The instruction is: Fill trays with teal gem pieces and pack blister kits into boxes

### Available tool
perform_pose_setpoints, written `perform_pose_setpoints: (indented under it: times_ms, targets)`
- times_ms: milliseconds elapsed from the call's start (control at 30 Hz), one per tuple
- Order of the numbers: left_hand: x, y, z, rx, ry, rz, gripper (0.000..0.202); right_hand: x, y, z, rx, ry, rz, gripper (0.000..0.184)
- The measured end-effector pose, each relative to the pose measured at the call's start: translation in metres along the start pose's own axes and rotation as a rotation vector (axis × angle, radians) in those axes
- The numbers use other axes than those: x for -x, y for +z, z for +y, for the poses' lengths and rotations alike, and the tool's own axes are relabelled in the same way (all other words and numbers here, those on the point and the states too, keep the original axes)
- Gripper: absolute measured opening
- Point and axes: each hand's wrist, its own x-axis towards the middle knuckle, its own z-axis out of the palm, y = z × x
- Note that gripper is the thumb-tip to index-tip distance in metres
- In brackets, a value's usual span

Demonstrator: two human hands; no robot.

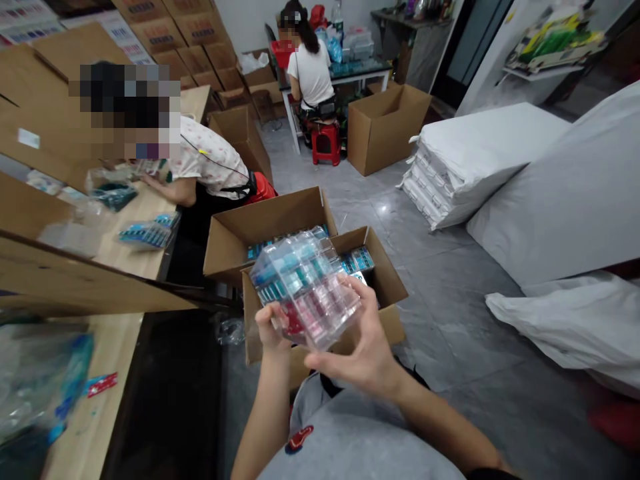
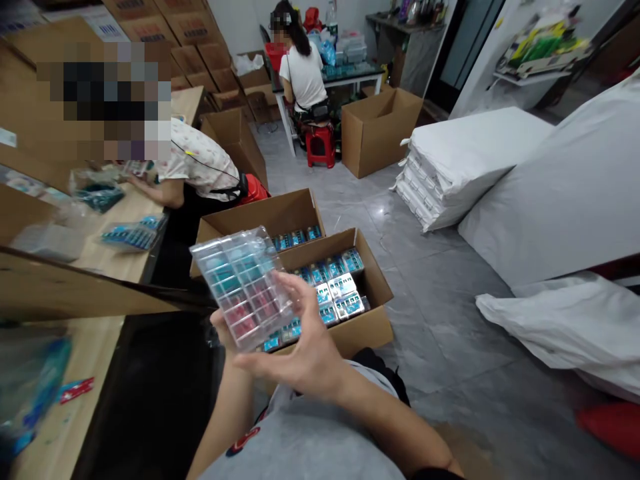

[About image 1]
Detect large white wrapped bale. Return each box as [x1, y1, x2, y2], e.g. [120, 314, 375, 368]
[465, 79, 640, 296]

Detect clear bag of teal items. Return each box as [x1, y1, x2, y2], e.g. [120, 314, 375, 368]
[85, 167, 141, 213]

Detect open carton of teal packs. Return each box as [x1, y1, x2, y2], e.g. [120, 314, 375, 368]
[241, 225, 409, 390]
[203, 186, 340, 287]

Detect red object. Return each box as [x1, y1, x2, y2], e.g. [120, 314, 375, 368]
[587, 395, 640, 444]

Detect stack of clear plastic packs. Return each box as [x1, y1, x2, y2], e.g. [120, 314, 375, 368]
[249, 225, 367, 354]

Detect red plastic stool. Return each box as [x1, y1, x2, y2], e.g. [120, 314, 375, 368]
[311, 122, 343, 167]

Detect person's left hand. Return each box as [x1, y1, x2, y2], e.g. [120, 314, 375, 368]
[254, 303, 297, 352]

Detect stack of printed cartons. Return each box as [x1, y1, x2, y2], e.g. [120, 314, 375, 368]
[111, 0, 247, 109]

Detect white frame table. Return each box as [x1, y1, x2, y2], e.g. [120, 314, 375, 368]
[277, 55, 394, 156]

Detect empty open cardboard carton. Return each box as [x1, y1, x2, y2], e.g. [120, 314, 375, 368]
[347, 83, 433, 177]

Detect machine with green yellow packets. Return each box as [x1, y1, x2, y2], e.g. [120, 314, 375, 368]
[501, 11, 610, 91]

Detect stack of white sacks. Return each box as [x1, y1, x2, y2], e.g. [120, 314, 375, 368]
[395, 102, 572, 232]

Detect red small packet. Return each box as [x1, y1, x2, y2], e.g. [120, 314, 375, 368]
[87, 371, 119, 399]

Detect pile of teal clear packs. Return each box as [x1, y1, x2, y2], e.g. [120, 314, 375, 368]
[117, 211, 182, 249]

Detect wooden work table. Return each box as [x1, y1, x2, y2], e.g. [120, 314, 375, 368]
[0, 85, 213, 480]

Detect open brown cardboard carton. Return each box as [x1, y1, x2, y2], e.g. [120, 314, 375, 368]
[207, 103, 274, 186]

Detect person's right hand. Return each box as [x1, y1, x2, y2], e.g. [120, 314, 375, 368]
[303, 273, 401, 400]

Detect white sack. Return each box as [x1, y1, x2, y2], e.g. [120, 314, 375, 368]
[485, 270, 640, 400]

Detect dark shelf with bottles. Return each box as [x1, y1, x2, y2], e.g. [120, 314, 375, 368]
[371, 0, 457, 86]

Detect flat cardboard sheets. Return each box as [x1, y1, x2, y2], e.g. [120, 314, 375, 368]
[0, 21, 201, 318]

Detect clear plastic bags heap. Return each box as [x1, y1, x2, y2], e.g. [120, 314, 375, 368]
[0, 319, 96, 480]

